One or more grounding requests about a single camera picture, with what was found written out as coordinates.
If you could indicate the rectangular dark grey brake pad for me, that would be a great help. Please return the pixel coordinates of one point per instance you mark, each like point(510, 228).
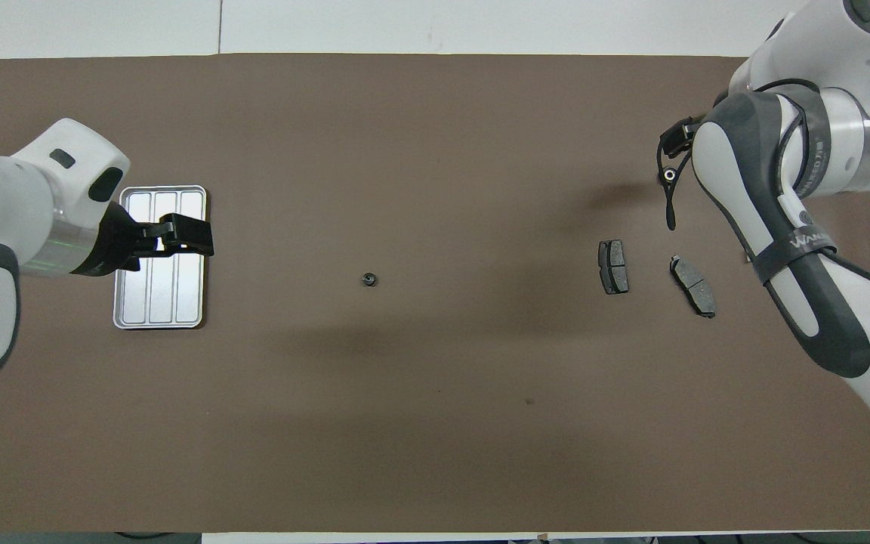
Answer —
point(614, 266)

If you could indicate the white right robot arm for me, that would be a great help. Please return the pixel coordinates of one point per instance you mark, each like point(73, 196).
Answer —
point(820, 227)

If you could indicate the elongated dark grey brake pad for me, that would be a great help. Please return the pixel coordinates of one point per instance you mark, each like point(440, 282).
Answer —
point(693, 285)

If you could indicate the small black bearing gear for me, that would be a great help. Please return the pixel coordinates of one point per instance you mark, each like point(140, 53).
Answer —
point(368, 279)

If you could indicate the silver metal tray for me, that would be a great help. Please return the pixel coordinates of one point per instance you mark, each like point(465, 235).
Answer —
point(161, 295)

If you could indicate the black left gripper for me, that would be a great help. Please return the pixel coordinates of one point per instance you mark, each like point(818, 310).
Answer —
point(121, 242)

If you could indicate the brown table mat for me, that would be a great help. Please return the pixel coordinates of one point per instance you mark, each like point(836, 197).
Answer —
point(420, 151)

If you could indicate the black bearing gear silver centre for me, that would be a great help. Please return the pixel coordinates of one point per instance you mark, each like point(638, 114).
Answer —
point(667, 175)

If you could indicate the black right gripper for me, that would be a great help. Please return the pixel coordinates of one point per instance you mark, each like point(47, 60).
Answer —
point(689, 132)

